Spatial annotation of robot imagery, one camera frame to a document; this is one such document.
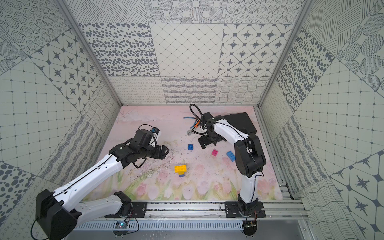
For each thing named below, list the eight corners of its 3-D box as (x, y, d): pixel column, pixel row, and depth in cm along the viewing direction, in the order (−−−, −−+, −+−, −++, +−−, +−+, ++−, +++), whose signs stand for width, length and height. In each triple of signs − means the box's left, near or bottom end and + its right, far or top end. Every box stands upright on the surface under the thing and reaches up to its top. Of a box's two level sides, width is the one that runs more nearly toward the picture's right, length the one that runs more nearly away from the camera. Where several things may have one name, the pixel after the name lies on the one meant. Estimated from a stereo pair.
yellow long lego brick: (176, 176, 86) (174, 170, 79) (176, 171, 89) (175, 164, 81) (186, 176, 87) (186, 170, 79) (187, 171, 89) (186, 164, 81)
